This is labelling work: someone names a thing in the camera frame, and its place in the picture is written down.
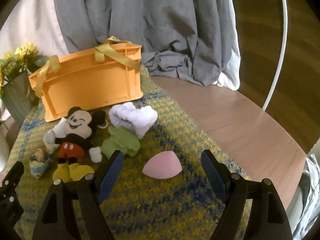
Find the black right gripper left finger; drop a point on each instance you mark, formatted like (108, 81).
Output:
(57, 220)

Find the Mickey Mouse plush toy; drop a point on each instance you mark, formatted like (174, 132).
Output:
(78, 131)

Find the green frog plush toy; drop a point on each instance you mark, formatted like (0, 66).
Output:
(120, 139)

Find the pink makeup sponge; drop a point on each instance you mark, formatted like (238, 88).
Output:
(163, 165)

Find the lavender terry scrunchie headband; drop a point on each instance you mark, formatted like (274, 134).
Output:
(137, 120)

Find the small doll in blue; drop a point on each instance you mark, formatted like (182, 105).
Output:
(39, 162)

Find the grey cloth at table edge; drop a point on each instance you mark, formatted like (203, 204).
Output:
(303, 210)

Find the white ribbed vase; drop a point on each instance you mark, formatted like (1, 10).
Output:
(4, 151)

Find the yellow blue knitted mat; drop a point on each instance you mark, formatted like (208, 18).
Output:
(139, 207)

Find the grey ribbed vase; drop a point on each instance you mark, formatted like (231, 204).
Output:
(18, 97)

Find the orange plastic crate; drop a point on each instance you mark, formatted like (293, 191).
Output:
(105, 75)

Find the sunflower bouquet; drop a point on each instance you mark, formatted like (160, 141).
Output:
(25, 58)

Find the white sheer curtain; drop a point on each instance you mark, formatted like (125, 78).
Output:
(33, 21)

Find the grey curtain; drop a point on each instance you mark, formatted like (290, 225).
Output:
(193, 40)

